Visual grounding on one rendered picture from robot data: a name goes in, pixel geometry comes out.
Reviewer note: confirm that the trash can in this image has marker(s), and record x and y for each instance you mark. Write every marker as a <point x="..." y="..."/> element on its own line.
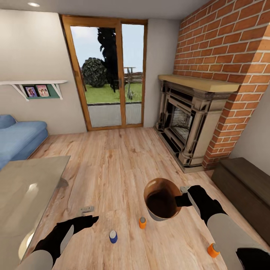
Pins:
<point x="160" y="199"/>

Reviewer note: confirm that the can of soda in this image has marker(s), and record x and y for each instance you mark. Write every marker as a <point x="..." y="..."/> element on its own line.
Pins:
<point x="113" y="236"/>
<point x="213" y="250"/>
<point x="142" y="222"/>

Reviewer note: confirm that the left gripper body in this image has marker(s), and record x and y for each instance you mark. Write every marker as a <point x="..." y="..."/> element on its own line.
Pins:
<point x="85" y="222"/>

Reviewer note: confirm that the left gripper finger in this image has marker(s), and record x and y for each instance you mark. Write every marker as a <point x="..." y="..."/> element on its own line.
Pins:
<point x="95" y="219"/>

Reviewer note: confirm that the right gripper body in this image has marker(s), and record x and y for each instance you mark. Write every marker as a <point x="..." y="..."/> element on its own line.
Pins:
<point x="181" y="201"/>

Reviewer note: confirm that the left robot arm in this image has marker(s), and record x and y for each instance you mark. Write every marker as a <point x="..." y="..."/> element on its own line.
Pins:
<point x="48" y="250"/>

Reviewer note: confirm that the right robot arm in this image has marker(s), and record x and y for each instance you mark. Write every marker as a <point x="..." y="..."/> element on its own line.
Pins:
<point x="238" y="250"/>

